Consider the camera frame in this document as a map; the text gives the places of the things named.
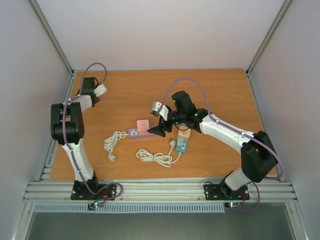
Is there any large pink cube plug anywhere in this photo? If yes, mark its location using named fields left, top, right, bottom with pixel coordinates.
left=136, top=119, right=150, bottom=132

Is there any small blue plug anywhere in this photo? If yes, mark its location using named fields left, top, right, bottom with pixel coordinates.
left=176, top=138, right=187, bottom=150

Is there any purple power strip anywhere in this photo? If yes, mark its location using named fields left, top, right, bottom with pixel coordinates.
left=127, top=128, right=157, bottom=139

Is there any teal power strip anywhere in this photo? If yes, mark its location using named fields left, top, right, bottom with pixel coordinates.
left=175, top=123, right=191, bottom=154

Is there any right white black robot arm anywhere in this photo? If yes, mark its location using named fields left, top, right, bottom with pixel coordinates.
left=148, top=91, right=278, bottom=199

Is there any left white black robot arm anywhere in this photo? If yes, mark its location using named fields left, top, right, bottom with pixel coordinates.
left=50, top=77, right=101, bottom=200

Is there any wooden cube plug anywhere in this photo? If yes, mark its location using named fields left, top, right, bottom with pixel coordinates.
left=177, top=125, right=191, bottom=142

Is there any left small circuit board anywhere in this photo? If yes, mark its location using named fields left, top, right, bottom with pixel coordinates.
left=87, top=202, right=104, bottom=211

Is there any small circuit board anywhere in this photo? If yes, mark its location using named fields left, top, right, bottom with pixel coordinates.
left=87, top=202, right=104, bottom=211
left=224, top=201, right=243, bottom=209

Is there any right small circuit board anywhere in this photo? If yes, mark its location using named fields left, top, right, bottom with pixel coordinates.
left=224, top=201, right=243, bottom=209

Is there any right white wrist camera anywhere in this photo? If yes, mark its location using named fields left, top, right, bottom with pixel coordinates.
left=150, top=101, right=168, bottom=120

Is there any white coiled teal-strip cable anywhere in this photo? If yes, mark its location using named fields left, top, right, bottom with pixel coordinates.
left=136, top=138, right=182, bottom=168

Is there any white coiled strip cable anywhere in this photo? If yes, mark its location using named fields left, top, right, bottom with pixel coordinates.
left=103, top=130, right=128, bottom=163

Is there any blue slotted cable duct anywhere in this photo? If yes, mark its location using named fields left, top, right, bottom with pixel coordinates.
left=33, top=203, right=225, bottom=214

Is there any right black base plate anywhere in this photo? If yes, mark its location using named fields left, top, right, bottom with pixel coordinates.
left=202, top=181, right=250, bottom=202

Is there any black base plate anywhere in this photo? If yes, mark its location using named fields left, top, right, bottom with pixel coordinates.
left=70, top=184, right=119, bottom=201
left=202, top=181, right=250, bottom=202

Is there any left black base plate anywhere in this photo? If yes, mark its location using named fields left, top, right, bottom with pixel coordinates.
left=70, top=184, right=119, bottom=201

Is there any aluminium front rail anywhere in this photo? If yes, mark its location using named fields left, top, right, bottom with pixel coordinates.
left=23, top=179, right=298, bottom=203

